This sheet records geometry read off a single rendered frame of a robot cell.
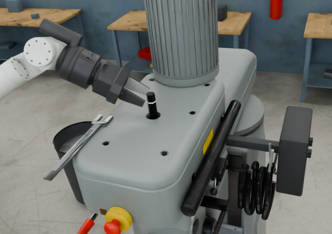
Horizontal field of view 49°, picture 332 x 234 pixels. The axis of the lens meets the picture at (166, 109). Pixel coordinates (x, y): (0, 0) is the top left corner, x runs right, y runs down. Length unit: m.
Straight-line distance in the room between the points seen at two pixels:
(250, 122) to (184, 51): 0.57
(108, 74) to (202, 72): 0.29
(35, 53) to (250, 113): 0.94
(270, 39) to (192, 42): 4.31
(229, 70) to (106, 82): 0.67
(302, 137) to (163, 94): 0.42
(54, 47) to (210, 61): 0.43
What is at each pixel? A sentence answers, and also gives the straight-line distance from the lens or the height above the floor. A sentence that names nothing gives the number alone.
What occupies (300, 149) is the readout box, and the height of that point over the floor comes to 1.70.
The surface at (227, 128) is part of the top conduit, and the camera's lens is 1.00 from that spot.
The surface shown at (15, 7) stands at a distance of 6.68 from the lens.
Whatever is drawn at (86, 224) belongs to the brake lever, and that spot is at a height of 1.71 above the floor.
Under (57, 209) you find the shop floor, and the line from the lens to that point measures 3.56.
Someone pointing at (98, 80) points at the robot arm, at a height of 2.01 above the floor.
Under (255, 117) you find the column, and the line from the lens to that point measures 1.50.
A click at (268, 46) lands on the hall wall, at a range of 5.31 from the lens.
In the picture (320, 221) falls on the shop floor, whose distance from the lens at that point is 3.27.
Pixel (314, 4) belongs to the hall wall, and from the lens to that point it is 5.08.
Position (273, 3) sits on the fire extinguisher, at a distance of 4.96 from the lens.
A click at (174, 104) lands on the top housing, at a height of 1.89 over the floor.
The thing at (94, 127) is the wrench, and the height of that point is 1.90.
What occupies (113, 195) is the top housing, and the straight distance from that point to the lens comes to 0.81.
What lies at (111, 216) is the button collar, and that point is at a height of 1.78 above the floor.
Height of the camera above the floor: 2.37
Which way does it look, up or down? 31 degrees down
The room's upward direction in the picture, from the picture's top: 7 degrees counter-clockwise
